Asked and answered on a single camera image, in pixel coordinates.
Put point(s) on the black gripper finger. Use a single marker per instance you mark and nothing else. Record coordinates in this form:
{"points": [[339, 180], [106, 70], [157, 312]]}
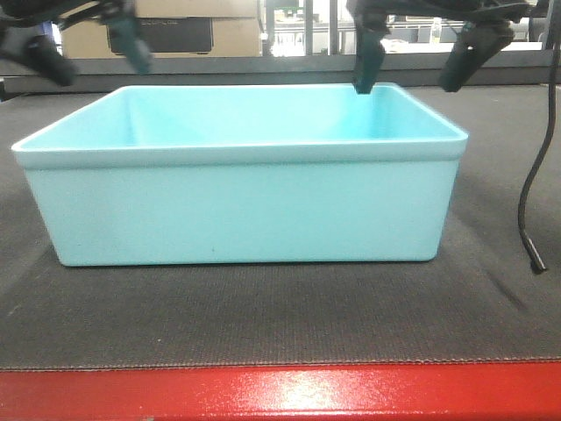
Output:
{"points": [[476, 44], [370, 54], [39, 54], [125, 39]]}

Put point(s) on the light cyan plastic bin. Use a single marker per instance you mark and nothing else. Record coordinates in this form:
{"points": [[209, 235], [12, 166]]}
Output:
{"points": [[151, 175]]}

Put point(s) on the dark conveyor belt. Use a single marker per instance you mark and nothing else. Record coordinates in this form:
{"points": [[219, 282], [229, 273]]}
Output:
{"points": [[477, 300]]}

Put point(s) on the cardboard box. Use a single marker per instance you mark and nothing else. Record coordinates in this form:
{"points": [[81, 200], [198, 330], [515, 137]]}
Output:
{"points": [[176, 29]]}

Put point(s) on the red conveyor frame edge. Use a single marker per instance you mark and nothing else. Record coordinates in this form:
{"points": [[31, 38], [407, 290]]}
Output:
{"points": [[470, 391]]}

